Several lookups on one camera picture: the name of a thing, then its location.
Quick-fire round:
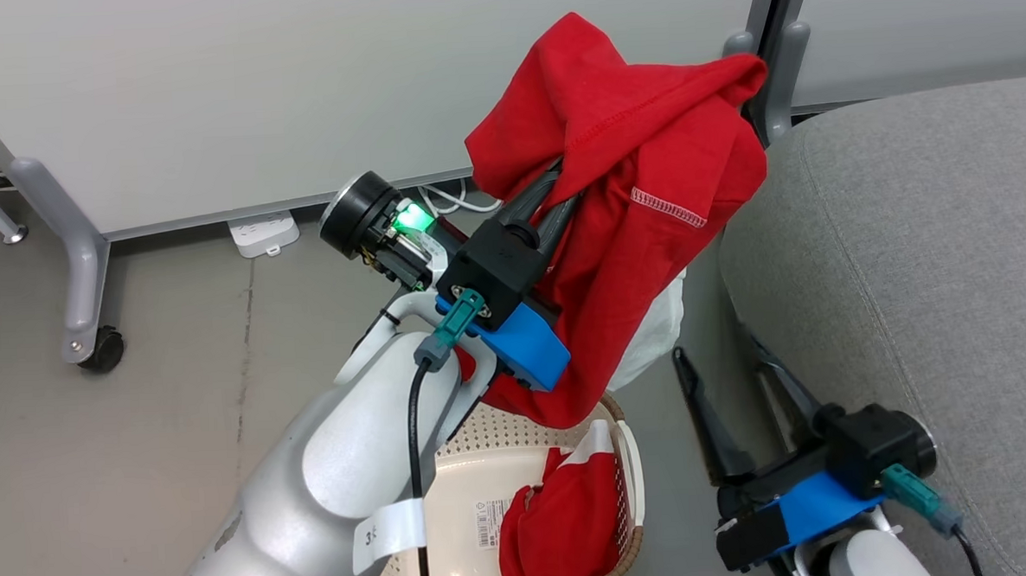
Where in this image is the black caster wheel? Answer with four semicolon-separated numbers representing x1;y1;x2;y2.
77;325;128;374

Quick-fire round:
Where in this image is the grey curved partition leg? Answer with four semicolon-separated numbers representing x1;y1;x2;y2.
8;153;117;368

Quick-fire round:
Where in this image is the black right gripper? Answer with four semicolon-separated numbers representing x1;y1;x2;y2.
671;330;837;574

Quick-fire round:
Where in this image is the white power cable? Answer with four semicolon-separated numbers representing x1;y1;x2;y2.
418;177;503;218

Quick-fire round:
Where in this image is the grey fabric ottoman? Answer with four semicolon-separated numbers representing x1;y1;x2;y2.
712;75;1026;576

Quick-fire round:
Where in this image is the black cable teal connector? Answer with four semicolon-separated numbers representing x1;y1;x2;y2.
401;287;501;576
880;460;985;576

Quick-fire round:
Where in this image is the grey partition post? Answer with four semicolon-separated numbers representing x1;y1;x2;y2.
721;0;824;150

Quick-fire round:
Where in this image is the white paper cable tag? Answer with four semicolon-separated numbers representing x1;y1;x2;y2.
351;498;428;574

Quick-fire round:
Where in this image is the white power strip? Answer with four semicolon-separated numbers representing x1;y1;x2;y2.
228;211;301;259

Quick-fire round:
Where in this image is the red garment white trim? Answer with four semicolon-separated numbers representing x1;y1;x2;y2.
493;418;626;576

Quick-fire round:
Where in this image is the cream perforated laundry basket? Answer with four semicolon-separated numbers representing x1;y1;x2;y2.
362;391;650;576

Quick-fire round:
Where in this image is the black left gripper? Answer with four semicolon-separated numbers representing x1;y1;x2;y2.
317;163;585;296

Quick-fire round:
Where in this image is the white partition panel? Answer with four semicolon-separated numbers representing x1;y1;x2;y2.
791;0;1026;108
0;0;772;248

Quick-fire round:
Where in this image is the red and white garment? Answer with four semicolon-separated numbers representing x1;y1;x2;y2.
458;4;784;433

